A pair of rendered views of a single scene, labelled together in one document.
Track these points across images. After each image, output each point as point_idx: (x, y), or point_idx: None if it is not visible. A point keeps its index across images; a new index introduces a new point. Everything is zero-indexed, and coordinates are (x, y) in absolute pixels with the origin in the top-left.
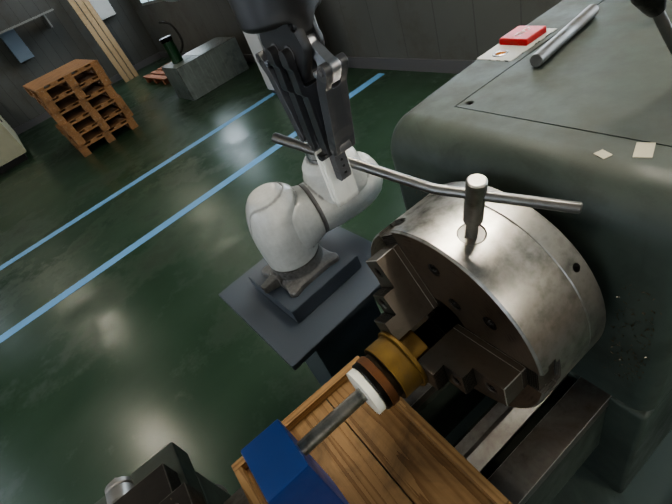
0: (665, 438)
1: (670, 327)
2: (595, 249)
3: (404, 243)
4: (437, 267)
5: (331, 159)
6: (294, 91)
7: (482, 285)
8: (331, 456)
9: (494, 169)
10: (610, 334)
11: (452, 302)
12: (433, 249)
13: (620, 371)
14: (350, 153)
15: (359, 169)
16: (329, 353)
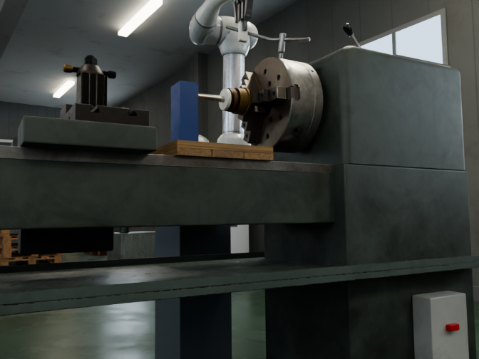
0: None
1: (343, 96)
2: (322, 77)
3: (257, 69)
4: (266, 68)
5: (242, 23)
6: (239, 3)
7: (278, 58)
8: None
9: None
10: (330, 119)
11: (269, 84)
12: (266, 58)
13: (335, 139)
14: None
15: (249, 33)
16: (187, 251)
